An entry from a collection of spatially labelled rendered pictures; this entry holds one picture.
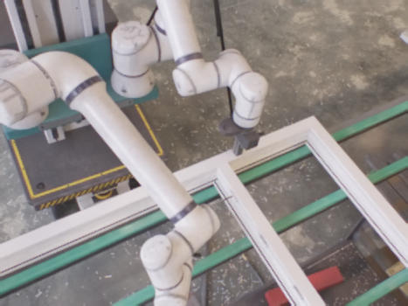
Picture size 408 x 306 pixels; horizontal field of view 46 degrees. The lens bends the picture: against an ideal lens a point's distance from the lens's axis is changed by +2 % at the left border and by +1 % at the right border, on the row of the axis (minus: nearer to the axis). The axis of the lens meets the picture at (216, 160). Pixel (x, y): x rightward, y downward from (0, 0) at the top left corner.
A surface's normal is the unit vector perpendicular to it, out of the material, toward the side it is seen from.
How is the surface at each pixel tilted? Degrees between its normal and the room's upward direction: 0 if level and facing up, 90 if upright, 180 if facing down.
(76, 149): 0
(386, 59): 0
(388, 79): 0
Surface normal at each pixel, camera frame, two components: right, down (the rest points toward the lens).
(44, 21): 0.46, 0.76
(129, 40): 0.02, -0.45
